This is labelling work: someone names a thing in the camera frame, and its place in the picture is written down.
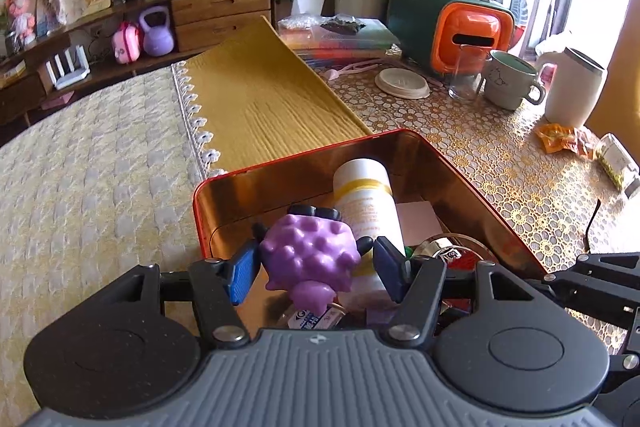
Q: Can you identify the white plastic bottle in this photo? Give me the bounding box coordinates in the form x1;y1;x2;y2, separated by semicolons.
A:
332;158;407;308

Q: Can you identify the orange snack packet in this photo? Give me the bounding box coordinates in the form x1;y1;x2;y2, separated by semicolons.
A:
535;123;598;158

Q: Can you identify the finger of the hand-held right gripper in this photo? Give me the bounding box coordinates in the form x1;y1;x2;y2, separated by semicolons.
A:
597;324;640;413
542;251;640;325

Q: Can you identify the round silver tin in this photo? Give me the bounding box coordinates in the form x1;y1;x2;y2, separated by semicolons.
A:
412;231;493;265

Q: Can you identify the dark packet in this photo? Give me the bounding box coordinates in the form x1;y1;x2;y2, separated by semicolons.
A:
320;18;367;34

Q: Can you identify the pink doll figure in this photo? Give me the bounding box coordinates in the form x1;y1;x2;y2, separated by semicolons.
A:
4;0;38;48

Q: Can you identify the clear plastic bag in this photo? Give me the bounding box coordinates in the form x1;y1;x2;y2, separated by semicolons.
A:
277;14;326;32

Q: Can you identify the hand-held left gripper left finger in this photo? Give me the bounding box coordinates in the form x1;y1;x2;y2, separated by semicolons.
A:
106;239;262;352

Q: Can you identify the small vial blue label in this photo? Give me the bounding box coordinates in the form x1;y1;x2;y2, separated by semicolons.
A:
287;304;346;331

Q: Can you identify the white router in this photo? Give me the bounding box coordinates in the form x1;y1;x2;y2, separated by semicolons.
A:
45;47;91;90

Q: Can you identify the yellow table runner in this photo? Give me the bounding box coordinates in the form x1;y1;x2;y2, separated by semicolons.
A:
172;16;373;172

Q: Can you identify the clear drinking glass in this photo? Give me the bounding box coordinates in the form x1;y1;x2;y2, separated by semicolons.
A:
448;43;491;102

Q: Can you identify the pink paper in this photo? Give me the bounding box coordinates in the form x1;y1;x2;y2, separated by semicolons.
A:
40;91;76;110

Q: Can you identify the orange green desk organizer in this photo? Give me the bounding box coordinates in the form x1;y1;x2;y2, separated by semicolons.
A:
387;0;516;72

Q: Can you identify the pale green mug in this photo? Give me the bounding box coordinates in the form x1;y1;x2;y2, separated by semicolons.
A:
482;49;547;111

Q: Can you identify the white thermos cup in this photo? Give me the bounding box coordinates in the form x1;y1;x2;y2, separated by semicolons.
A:
535;47;608;128

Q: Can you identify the pink plastic utensil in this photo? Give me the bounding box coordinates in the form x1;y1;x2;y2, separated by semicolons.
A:
324;61;381;80

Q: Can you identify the wooden tv cabinet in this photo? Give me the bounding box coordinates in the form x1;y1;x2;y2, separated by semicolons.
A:
0;0;278;128

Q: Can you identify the white round lid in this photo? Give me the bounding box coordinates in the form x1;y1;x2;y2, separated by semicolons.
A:
375;67;431;98

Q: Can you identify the red tin box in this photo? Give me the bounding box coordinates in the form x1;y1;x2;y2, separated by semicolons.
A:
192;129;548;338

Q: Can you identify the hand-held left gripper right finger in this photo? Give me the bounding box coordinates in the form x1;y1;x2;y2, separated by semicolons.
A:
372;236;557;352

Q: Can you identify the cream flat box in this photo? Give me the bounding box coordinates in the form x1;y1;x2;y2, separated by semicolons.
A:
0;62;27;88

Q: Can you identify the stack of books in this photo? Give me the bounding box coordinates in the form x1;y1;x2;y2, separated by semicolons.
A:
280;17;403;62

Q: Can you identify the cream quilted table cloth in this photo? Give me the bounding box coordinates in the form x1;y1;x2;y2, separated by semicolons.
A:
0;62;236;358

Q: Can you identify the gold patterned tablecloth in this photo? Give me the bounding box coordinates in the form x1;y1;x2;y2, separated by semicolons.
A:
277;42;640;353

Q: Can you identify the purple spiky toy figure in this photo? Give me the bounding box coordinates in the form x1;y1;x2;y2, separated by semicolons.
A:
251;204;376;317

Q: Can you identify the purple kettlebell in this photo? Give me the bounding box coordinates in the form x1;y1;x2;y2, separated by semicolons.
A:
138;6;176;58

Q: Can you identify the pink toy case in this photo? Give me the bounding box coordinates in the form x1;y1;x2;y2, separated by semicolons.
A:
111;22;142;65

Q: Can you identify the pink notepad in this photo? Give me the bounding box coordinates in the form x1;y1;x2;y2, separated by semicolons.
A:
396;201;443;248

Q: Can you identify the small pill bottle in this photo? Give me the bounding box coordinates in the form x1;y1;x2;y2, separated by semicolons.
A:
595;133;640;200

